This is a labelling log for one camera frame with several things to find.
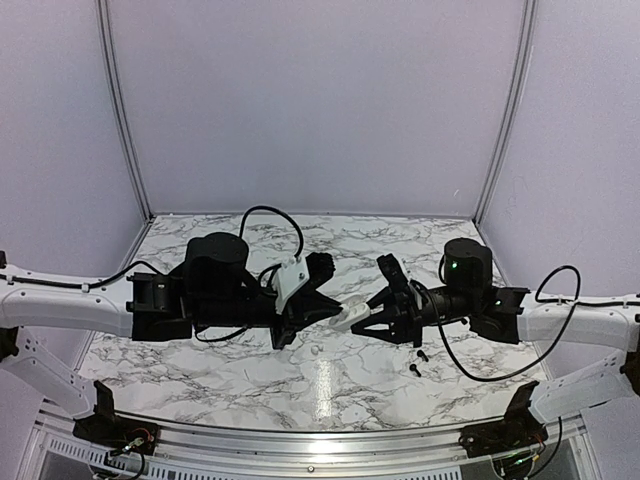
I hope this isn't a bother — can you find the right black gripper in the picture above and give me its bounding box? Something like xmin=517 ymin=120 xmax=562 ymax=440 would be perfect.
xmin=349 ymin=286 xmax=477 ymax=350

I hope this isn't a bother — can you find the white earbud charging case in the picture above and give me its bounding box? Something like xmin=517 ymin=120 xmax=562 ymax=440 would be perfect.
xmin=329 ymin=295 xmax=371 ymax=332

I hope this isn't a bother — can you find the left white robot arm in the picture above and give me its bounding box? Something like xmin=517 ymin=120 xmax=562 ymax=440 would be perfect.
xmin=1 ymin=232 xmax=342 ymax=445

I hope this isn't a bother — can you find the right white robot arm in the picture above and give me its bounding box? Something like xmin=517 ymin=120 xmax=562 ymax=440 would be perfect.
xmin=350 ymin=238 xmax=639 ymax=448

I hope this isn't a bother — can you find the black earbud upper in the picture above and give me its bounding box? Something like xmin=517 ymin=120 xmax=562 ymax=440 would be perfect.
xmin=416 ymin=350 xmax=429 ymax=362

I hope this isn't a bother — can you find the black earbud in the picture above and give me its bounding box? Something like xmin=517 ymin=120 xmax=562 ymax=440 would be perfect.
xmin=416 ymin=350 xmax=429 ymax=362
xmin=409 ymin=364 xmax=422 ymax=377

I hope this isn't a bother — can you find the black earbud lower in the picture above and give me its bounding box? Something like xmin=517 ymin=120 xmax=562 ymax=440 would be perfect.
xmin=409 ymin=364 xmax=422 ymax=377

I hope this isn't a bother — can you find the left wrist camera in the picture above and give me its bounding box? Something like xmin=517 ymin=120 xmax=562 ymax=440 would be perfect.
xmin=273 ymin=252 xmax=335 ymax=315

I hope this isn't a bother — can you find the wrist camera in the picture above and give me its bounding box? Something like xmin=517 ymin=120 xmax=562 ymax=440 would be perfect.
xmin=273 ymin=252 xmax=335 ymax=315
xmin=377 ymin=254 xmax=416 ymax=299

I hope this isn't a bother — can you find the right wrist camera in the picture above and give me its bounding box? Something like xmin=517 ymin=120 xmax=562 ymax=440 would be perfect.
xmin=377 ymin=254 xmax=416 ymax=299

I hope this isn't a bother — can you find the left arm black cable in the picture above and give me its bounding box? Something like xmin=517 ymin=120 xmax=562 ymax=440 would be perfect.
xmin=0 ymin=205 xmax=306 ymax=344

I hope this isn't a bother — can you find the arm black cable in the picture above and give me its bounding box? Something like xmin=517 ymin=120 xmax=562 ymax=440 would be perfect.
xmin=409 ymin=264 xmax=640 ymax=384
xmin=0 ymin=205 xmax=306 ymax=344

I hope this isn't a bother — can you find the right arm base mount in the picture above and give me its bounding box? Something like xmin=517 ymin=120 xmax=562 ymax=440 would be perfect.
xmin=458 ymin=381 xmax=548 ymax=458

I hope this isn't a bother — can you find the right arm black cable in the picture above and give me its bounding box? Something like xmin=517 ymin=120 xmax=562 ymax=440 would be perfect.
xmin=409 ymin=264 xmax=640 ymax=384

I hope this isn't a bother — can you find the aluminium front frame rail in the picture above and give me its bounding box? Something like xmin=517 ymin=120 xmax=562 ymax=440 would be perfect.
xmin=18 ymin=402 xmax=601 ymax=479

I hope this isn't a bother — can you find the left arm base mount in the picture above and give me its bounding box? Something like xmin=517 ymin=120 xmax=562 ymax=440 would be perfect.
xmin=73 ymin=381 xmax=160 ymax=456

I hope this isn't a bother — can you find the right aluminium corner post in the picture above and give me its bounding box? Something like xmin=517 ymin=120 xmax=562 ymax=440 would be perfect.
xmin=472 ymin=0 xmax=539 ymax=228

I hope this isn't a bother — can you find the aluminium corner post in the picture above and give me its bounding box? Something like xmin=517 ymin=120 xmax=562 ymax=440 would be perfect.
xmin=472 ymin=0 xmax=539 ymax=228
xmin=95 ymin=0 xmax=154 ymax=222

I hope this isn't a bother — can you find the left aluminium corner post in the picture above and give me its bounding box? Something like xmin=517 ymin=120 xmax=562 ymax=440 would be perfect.
xmin=95 ymin=0 xmax=154 ymax=222

